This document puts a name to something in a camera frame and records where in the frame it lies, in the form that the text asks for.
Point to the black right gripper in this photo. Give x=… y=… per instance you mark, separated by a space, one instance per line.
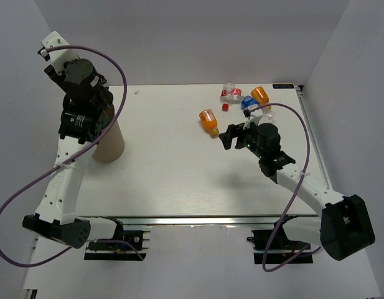
x=232 y=132

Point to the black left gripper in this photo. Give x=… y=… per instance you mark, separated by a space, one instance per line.
x=51 y=73

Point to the orange juice bottle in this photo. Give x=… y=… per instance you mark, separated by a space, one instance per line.
x=209 y=122
x=261 y=97

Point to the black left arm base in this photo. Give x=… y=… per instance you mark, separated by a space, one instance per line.
x=131 y=245

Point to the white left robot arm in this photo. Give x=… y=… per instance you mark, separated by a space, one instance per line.
x=55 y=218

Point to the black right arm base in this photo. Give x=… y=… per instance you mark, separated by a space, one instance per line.
x=281 y=248

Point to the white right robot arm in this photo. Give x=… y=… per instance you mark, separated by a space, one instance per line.
x=343 y=226

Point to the brown cardboard cylinder bin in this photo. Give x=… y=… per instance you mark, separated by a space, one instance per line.
x=110 y=140

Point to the red bottle cap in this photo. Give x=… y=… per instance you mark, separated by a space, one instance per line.
x=225 y=107

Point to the blue label bottle far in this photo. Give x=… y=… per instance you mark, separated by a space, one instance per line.
x=251 y=103

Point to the crushed red label bottle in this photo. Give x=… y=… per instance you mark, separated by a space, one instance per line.
x=230 y=94

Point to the blue sticker right corner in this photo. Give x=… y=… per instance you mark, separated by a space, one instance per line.
x=283 y=86

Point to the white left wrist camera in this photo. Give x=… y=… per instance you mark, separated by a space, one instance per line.
x=57 y=58

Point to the aluminium table front rail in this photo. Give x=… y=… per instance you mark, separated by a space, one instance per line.
x=196 y=220

